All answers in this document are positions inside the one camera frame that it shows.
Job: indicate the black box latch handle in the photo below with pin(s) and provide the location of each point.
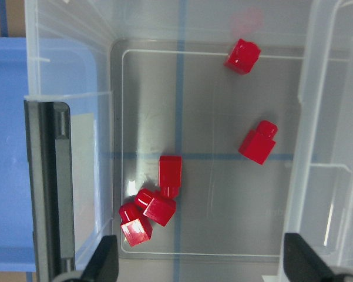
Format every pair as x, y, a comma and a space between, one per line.
48, 141

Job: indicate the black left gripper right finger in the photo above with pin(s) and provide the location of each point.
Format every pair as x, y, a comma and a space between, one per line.
302, 263

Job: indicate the red block upper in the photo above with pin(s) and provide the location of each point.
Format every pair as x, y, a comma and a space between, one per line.
243, 57

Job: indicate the blue plastic tray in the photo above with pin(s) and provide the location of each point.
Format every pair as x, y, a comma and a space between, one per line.
71, 70

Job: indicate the red block centre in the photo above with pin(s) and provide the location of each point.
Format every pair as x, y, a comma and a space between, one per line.
170, 168

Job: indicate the red block lower left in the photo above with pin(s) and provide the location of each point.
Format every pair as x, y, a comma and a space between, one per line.
155, 207

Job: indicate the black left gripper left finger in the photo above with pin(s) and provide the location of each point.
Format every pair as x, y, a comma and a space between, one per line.
104, 264

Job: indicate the red block middle right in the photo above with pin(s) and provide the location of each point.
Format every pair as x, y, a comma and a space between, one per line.
259, 142

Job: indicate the clear plastic box lid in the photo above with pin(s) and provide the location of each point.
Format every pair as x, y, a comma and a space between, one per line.
320, 198

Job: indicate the red block bottom corner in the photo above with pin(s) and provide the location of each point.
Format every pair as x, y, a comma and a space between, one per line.
134, 225

